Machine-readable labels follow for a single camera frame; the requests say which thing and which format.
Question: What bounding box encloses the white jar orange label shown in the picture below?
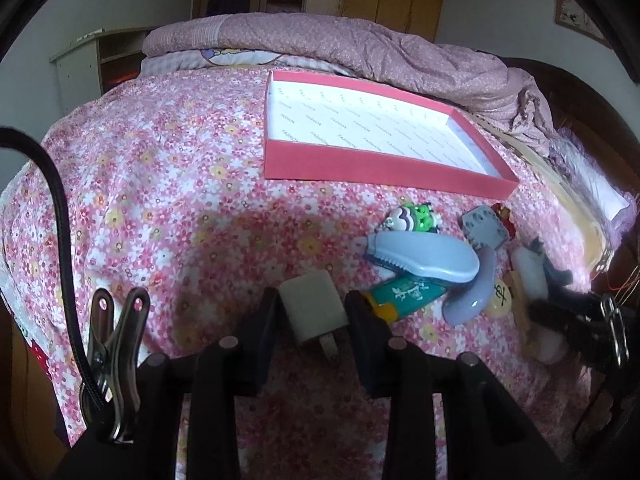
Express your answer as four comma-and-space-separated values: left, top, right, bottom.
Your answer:
510, 246, 568, 365

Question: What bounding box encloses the green battery-shaped tube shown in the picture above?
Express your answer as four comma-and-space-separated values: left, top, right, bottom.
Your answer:
362, 278, 447, 324

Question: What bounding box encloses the white USB charger cube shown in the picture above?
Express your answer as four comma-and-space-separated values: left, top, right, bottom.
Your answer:
278, 270, 348, 362

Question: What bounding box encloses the green and white toy figure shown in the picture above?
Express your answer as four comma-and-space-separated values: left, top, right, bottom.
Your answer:
376, 203, 442, 233

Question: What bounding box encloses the grey studded building plate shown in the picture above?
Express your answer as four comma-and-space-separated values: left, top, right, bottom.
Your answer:
460, 205, 510, 250

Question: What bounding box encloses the purple curved plastic track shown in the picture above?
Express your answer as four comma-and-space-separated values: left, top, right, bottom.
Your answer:
442, 246, 498, 326

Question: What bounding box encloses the wooden Chinese chess piece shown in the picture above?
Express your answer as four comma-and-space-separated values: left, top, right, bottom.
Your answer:
483, 278, 513, 320

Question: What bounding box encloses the metal spring clamp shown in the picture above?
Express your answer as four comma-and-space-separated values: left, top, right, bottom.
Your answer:
79, 287, 151, 443

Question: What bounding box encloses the white lilac pillow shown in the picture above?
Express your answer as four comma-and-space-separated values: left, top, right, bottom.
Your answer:
549, 127, 638, 237

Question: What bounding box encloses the small red figurine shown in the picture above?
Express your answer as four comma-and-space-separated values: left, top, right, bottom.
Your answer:
491, 203, 516, 240

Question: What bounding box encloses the pink floral bedsheet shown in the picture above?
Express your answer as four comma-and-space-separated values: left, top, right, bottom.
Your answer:
1, 67, 590, 479

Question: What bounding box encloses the dark wooden headboard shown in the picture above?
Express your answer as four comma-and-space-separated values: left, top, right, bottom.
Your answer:
503, 58, 639, 295

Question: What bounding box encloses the red shallow cardboard box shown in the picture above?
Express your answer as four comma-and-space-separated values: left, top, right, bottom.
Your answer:
264, 70, 518, 200

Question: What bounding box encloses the mauve quilted duvet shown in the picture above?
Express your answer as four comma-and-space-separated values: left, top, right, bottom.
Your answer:
142, 13, 558, 156

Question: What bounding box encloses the white bedside shelf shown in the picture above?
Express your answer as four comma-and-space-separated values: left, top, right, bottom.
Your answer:
50, 27, 153, 115

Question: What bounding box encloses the black cable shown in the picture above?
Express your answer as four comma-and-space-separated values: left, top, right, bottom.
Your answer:
0, 127, 109, 411

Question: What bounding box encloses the framed wall picture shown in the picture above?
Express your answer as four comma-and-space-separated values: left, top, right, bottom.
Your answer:
554, 0, 612, 49

